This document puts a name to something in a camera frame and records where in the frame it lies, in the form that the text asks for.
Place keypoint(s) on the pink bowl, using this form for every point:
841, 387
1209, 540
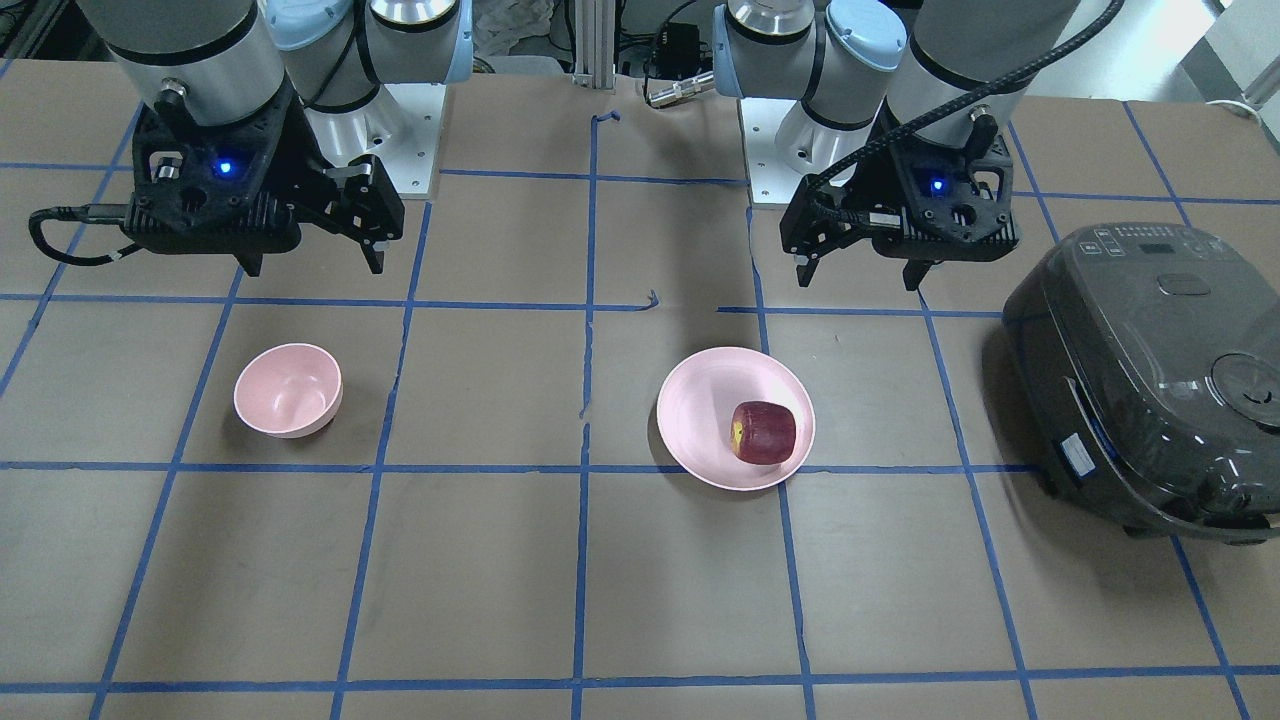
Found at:
289, 391

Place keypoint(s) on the dark grey rice cooker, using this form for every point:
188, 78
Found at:
1149, 355

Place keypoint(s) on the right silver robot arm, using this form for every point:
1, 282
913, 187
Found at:
234, 55

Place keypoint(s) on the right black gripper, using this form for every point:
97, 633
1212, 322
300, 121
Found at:
312, 168

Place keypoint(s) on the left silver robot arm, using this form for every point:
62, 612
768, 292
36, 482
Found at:
895, 122

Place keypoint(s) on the pink plate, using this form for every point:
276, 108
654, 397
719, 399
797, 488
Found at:
695, 408

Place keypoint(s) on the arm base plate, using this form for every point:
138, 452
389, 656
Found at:
770, 150
402, 125

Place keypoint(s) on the aluminium frame post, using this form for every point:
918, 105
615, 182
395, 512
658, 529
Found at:
594, 45

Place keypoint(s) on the silver cylindrical connector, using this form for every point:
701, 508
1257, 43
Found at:
680, 91

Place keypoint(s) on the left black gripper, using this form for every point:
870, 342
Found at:
848, 187

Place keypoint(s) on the red apple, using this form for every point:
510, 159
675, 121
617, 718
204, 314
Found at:
762, 433

